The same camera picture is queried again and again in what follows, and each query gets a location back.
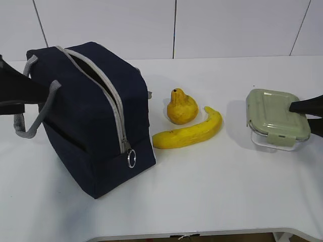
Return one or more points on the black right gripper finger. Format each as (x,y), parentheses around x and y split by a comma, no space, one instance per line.
(309,106)
(316,125)

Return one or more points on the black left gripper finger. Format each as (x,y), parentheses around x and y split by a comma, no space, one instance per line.
(18,90)

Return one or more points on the green lid glass container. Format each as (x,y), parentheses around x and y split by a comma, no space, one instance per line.
(272,124)

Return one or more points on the navy blue lunch bag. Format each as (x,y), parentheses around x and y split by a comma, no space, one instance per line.
(95,114)

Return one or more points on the yellow pear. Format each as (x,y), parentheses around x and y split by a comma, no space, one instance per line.
(182,108)

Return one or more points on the yellow banana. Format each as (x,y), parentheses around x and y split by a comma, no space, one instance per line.
(183,137)

